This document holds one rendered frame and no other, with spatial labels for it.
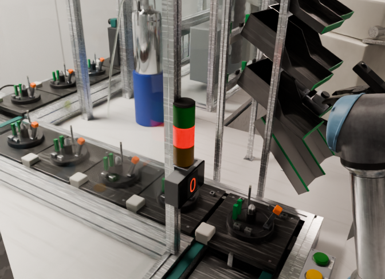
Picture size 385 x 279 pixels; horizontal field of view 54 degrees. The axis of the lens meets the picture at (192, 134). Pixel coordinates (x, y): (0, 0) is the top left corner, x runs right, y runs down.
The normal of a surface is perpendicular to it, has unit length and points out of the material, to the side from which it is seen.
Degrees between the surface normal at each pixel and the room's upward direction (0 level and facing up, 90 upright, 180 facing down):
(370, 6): 90
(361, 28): 90
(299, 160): 45
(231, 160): 0
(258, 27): 90
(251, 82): 90
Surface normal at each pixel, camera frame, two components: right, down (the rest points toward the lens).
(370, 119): -0.68, -0.14
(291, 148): 0.55, -0.40
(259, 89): -0.65, 0.36
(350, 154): -0.85, 0.26
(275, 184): 0.02, -0.88
